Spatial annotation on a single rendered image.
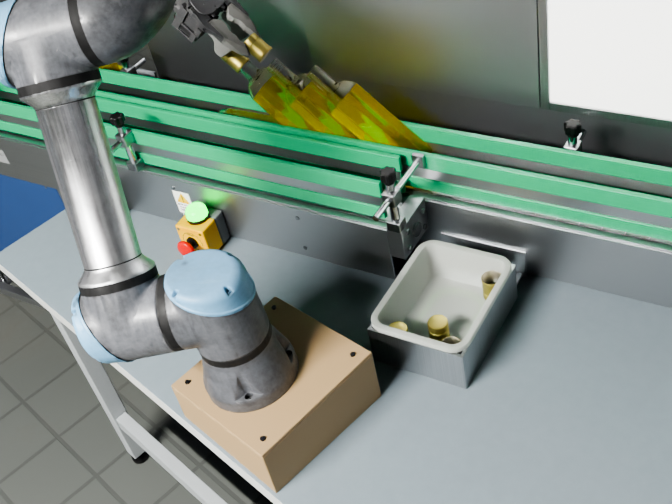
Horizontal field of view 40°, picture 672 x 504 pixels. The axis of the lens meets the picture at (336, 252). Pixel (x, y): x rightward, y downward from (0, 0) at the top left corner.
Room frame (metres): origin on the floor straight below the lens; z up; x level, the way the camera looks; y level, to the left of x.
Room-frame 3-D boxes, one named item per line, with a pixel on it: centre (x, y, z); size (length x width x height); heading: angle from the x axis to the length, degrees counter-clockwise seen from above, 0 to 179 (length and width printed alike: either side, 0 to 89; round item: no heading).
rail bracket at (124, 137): (1.55, 0.37, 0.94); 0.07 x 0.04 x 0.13; 141
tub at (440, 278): (1.06, -0.16, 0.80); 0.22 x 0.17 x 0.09; 141
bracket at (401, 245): (1.23, -0.14, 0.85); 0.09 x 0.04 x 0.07; 141
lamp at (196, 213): (1.43, 0.25, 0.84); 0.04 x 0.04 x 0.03
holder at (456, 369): (1.08, -0.17, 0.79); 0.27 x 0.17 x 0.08; 141
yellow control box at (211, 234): (1.43, 0.25, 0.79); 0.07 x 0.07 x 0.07; 51
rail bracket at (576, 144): (1.22, -0.44, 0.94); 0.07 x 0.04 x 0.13; 141
